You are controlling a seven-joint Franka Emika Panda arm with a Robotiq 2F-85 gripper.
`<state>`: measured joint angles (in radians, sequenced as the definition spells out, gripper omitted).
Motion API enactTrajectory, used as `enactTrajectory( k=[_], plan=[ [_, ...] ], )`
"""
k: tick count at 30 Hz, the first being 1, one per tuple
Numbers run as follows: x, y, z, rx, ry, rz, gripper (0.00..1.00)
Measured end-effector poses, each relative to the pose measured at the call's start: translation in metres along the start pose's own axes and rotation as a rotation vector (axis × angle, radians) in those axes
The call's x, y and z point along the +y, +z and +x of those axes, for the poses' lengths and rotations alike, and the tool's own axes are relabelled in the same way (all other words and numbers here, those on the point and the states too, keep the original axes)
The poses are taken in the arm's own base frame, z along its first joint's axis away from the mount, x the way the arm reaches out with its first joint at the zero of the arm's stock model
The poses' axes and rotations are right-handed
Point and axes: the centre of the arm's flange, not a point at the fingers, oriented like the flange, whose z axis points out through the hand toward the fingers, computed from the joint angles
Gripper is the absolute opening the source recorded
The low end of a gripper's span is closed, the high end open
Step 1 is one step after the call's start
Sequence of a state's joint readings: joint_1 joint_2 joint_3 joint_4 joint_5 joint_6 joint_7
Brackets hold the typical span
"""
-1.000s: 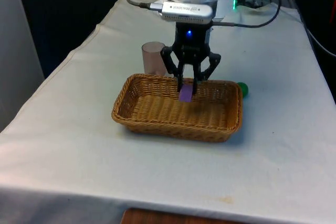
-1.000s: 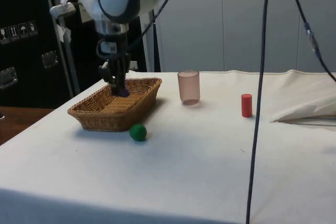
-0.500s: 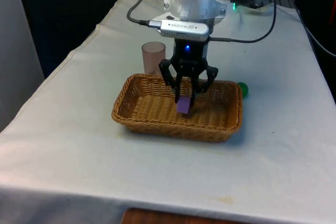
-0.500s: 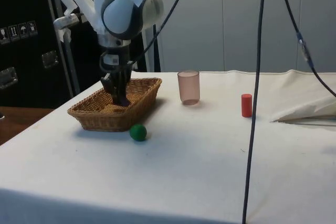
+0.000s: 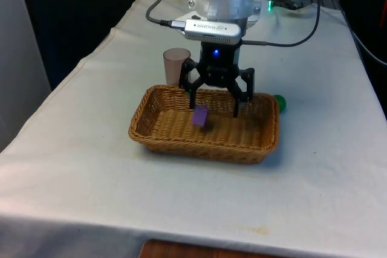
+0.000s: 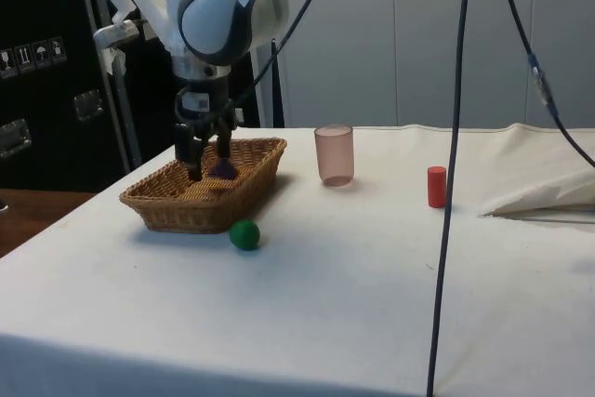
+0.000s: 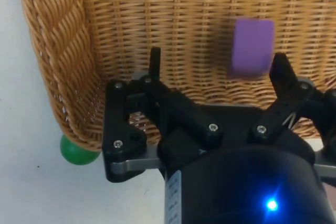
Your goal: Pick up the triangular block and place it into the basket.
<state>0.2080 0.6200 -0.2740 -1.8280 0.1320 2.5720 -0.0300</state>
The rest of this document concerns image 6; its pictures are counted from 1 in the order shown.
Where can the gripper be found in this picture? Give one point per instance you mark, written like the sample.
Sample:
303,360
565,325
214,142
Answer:
216,90

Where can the purple triangular block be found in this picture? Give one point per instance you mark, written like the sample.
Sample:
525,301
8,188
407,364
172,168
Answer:
225,171

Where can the wicker basket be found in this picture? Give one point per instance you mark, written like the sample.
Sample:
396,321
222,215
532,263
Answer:
186,211

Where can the red cylinder block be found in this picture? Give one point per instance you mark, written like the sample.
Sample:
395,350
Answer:
437,188

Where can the green ball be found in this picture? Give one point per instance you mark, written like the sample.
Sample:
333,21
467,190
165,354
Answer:
245,235

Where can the see-through pink cup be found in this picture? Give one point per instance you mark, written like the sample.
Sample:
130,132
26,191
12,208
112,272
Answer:
334,155

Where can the pale locker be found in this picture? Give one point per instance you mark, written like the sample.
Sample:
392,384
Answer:
572,20
488,90
344,67

